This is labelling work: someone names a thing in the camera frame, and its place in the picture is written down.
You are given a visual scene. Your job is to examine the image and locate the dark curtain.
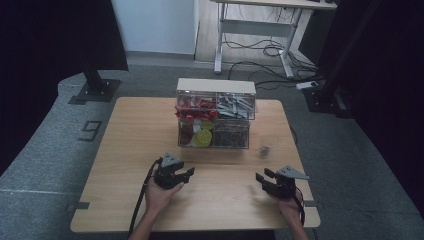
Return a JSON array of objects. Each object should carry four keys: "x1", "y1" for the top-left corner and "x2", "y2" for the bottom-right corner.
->
[
  {"x1": 0, "y1": 0, "x2": 129, "y2": 176},
  {"x1": 298, "y1": 0, "x2": 424, "y2": 214}
]

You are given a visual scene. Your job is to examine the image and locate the person's right hand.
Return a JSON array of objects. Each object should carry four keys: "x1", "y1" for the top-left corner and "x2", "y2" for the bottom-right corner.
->
[{"x1": 277, "y1": 189, "x2": 305, "y2": 222}]

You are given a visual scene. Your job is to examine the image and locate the pile of red packets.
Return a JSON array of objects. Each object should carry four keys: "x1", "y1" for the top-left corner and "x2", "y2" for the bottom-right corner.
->
[{"x1": 174, "y1": 94, "x2": 219, "y2": 122}]

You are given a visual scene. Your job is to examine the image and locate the pile of dark brown pieces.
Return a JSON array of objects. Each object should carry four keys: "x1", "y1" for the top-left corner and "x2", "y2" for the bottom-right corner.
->
[{"x1": 213, "y1": 121, "x2": 249, "y2": 149}]

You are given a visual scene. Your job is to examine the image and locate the person's left hand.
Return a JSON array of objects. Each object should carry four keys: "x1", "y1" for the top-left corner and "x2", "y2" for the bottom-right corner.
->
[{"x1": 145, "y1": 177, "x2": 185, "y2": 215}]

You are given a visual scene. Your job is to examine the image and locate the dark red round capsule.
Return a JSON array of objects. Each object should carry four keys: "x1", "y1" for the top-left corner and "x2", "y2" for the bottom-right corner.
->
[{"x1": 179, "y1": 122, "x2": 195, "y2": 146}]

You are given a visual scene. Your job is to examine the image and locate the black stand with base plate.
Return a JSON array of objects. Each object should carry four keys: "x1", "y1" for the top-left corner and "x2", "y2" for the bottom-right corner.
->
[{"x1": 68, "y1": 63, "x2": 122, "y2": 106}]

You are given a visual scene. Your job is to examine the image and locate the grey tape strip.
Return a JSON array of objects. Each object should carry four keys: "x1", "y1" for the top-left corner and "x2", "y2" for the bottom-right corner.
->
[
  {"x1": 66, "y1": 201, "x2": 91, "y2": 213},
  {"x1": 303, "y1": 199, "x2": 325, "y2": 211}
]

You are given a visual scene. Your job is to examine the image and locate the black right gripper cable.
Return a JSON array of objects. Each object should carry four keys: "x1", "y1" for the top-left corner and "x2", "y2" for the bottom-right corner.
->
[{"x1": 293, "y1": 185, "x2": 307, "y2": 228}]

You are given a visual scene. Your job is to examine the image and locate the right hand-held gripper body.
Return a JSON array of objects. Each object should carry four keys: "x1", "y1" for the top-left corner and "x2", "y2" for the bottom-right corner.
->
[{"x1": 270, "y1": 165, "x2": 311, "y2": 201}]

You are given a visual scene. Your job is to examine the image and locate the tangle of black floor cables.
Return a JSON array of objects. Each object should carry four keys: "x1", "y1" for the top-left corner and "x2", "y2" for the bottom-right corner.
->
[{"x1": 222, "y1": 6, "x2": 326, "y2": 92}]

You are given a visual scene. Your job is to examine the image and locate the white desk frame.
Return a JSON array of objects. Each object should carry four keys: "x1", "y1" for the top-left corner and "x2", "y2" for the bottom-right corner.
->
[{"x1": 209, "y1": 0, "x2": 338, "y2": 80}]

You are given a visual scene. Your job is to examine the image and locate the black metal stand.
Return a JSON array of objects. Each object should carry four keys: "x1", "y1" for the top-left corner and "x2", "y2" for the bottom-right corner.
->
[{"x1": 302, "y1": 0, "x2": 383, "y2": 119}]

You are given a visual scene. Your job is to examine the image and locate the clear acrylic drawer organizer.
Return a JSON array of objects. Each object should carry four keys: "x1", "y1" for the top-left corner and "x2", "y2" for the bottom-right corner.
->
[{"x1": 175, "y1": 77, "x2": 258, "y2": 150}]

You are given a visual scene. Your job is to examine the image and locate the pile of grey packets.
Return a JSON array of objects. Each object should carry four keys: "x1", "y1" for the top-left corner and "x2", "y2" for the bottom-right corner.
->
[{"x1": 217, "y1": 93, "x2": 255, "y2": 120}]

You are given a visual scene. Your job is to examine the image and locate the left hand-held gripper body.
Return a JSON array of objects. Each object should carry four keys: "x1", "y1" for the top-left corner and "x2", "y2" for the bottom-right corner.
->
[{"x1": 153, "y1": 152, "x2": 185, "y2": 191}]

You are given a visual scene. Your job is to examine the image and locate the white power strip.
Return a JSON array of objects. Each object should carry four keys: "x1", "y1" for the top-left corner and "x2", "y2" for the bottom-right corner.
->
[{"x1": 295, "y1": 80, "x2": 319, "y2": 91}]

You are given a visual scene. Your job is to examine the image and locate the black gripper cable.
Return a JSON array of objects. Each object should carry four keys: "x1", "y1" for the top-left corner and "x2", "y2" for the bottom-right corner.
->
[
  {"x1": 293, "y1": 185, "x2": 307, "y2": 228},
  {"x1": 127, "y1": 157, "x2": 164, "y2": 240}
]

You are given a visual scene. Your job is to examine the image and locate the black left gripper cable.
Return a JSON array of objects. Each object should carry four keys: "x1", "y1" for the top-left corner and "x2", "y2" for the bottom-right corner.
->
[{"x1": 127, "y1": 157, "x2": 164, "y2": 240}]

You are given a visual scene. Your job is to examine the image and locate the large yellow round capsule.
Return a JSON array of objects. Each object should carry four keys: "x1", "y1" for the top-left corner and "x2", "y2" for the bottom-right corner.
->
[{"x1": 192, "y1": 129, "x2": 213, "y2": 148}]

